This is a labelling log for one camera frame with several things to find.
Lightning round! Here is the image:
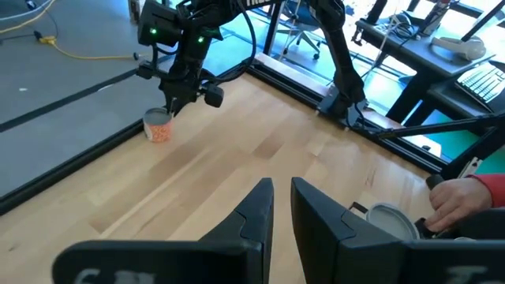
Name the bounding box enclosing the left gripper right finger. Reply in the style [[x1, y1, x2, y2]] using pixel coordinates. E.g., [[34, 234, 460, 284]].
[[290, 176, 505, 284]]

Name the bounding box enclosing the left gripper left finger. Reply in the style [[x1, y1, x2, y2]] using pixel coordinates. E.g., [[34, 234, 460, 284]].
[[52, 177, 275, 284]]

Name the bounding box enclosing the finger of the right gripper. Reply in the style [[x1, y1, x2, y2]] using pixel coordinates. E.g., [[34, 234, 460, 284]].
[[163, 91, 175, 116], [174, 93, 187, 116]]

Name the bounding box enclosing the small orange patterned can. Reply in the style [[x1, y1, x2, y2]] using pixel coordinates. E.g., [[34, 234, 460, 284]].
[[142, 106, 174, 144]]

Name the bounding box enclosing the white rimmed multicolour can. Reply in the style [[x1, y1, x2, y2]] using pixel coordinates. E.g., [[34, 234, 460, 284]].
[[365, 201, 421, 241]]

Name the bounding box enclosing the person's forearm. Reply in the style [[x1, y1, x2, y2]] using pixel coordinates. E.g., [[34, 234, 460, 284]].
[[469, 172, 505, 209]]

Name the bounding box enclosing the blue office chair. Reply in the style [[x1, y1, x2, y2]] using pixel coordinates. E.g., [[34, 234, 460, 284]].
[[275, 0, 331, 61]]

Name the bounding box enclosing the person's hand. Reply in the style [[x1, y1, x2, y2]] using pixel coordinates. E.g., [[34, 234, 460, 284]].
[[427, 177, 494, 234]]

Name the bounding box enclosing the black desk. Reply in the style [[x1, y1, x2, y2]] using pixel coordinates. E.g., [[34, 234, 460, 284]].
[[354, 11, 505, 127]]

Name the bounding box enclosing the white keyboard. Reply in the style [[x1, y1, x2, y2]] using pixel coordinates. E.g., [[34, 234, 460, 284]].
[[454, 63, 505, 114]]

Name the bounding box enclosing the white headset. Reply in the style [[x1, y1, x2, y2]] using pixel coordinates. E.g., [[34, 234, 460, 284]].
[[430, 35, 487, 61]]

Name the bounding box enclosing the yellow floor cable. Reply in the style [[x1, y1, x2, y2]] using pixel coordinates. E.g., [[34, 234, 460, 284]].
[[0, 0, 141, 62]]

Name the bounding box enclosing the black handle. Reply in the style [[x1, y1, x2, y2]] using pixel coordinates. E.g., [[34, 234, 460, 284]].
[[425, 173, 446, 191]]

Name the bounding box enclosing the black aluminium table frame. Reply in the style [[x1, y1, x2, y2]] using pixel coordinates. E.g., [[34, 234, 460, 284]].
[[0, 58, 505, 216]]

